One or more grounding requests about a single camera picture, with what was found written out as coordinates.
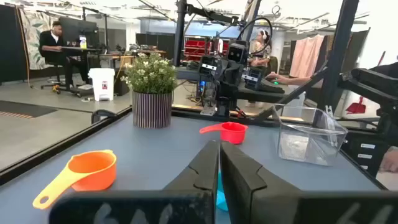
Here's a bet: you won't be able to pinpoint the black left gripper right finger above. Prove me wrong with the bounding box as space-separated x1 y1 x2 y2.
220 140 398 224

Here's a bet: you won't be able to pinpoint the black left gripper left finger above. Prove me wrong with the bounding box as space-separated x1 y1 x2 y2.
49 139 220 224

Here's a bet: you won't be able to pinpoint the teal measuring cup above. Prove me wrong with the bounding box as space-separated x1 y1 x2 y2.
216 170 230 213

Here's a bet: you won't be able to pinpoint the red measuring cup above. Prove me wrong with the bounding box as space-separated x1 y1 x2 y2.
198 121 249 146

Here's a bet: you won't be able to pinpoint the orange measuring cup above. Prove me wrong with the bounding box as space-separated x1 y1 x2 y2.
32 149 118 210

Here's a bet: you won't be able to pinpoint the person's forearm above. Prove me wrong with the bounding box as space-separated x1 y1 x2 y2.
279 75 313 86

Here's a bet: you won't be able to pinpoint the clear plastic basket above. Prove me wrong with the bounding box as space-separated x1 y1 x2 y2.
272 104 349 167

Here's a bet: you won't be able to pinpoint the person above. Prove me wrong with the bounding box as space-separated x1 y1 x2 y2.
38 20 91 91
247 29 274 68

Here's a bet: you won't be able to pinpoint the person's hand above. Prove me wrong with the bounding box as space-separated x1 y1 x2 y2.
379 146 398 174
265 71 282 85

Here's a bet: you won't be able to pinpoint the red storage bins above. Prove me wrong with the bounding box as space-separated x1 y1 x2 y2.
183 39 231 62

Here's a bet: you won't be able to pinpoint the pink hanging cloth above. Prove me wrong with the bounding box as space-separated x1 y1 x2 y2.
289 34 326 78

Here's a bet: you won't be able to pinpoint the flowering plant in striped pot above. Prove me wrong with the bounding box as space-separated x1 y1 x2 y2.
120 52 178 129

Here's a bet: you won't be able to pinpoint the black cabinet with white labels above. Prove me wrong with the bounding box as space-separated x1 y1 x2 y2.
340 130 391 179

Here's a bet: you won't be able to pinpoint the black table clamp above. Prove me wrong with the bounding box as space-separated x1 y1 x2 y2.
90 109 119 125

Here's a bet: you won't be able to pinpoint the red dustpan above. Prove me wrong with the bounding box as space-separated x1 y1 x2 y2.
345 95 367 115

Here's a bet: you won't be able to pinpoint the white trash bin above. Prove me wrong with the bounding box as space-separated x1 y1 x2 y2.
88 67 116 102

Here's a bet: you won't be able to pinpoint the black office desk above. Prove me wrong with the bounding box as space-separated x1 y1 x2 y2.
60 45 103 94

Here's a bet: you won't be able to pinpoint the black computer monitor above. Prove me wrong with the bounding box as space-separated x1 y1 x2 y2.
58 17 100 49

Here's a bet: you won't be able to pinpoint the black office chair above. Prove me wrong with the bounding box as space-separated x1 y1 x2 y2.
39 60 75 94

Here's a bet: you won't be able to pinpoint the black floor mat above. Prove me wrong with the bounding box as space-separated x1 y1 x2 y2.
0 100 59 120

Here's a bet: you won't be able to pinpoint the floral leaf curtain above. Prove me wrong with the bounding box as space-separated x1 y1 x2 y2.
18 7 60 71

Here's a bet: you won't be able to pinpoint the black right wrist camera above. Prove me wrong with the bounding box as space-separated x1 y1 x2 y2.
228 42 249 65

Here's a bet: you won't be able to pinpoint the black rig frame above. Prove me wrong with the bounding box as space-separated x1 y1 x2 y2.
172 0 398 147

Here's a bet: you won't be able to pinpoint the black table frame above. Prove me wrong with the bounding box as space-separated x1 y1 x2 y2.
0 105 388 190

